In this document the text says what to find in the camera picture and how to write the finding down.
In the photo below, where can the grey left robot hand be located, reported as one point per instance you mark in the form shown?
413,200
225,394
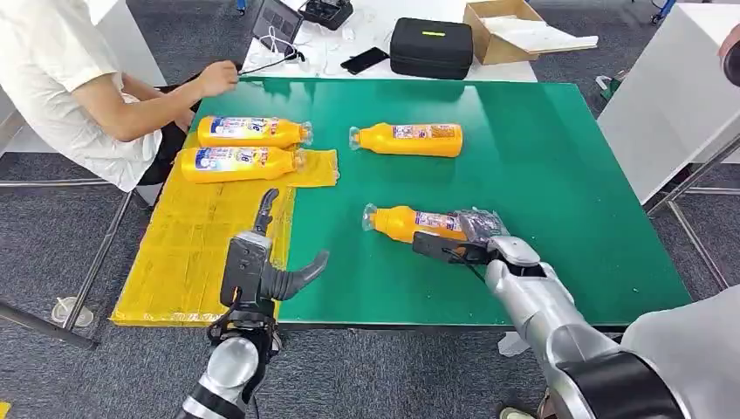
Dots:
289,283

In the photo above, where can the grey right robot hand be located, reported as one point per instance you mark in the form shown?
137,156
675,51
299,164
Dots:
511,250

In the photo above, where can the orange drink bottle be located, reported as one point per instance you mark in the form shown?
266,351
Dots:
399,224
231,172
416,147
248,140

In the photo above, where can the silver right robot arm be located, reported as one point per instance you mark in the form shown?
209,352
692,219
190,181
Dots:
537,300

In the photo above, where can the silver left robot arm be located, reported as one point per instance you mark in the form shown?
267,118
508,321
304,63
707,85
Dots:
231,364

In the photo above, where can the green table mat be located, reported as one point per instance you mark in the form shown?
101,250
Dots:
549,202

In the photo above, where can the white table foot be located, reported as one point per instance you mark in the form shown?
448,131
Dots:
511,345

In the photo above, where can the yellow plastic sheet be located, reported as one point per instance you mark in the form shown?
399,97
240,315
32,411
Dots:
191,248

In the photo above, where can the green and white floor object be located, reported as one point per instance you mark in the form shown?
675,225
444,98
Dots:
610,87

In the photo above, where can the cardboard box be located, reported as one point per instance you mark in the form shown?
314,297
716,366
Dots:
480,43

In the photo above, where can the black zip case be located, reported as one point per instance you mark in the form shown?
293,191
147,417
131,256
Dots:
430,49

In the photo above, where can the white flat board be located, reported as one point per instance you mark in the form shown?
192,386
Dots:
537,35

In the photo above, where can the white side table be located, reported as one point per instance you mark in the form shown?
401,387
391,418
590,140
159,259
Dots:
676,101

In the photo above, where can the clear plastic cup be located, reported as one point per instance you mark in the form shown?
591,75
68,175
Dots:
60,313

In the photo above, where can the black smartphone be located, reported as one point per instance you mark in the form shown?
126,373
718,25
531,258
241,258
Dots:
364,61

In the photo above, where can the dark tablet screen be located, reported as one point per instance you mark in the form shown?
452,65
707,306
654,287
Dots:
278,20

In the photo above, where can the white cabinet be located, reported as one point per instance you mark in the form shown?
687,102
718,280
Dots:
147,52

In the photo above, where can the black controller device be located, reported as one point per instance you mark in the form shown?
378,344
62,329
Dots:
326,11

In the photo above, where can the blue floor object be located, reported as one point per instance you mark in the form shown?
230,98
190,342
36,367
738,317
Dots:
663,8

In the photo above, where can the seated person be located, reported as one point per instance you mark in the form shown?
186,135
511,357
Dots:
46,69

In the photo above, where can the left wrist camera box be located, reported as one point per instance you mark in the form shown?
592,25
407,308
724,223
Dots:
245,269

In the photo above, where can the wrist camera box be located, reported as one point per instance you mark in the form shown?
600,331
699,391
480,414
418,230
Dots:
245,269
433,246

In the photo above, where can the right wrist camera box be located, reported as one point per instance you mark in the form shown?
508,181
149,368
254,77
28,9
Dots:
433,246

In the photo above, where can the metal side table frame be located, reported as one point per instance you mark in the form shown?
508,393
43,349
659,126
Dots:
694,239

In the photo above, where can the metal chair frame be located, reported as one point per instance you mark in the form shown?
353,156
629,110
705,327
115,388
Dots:
99,260

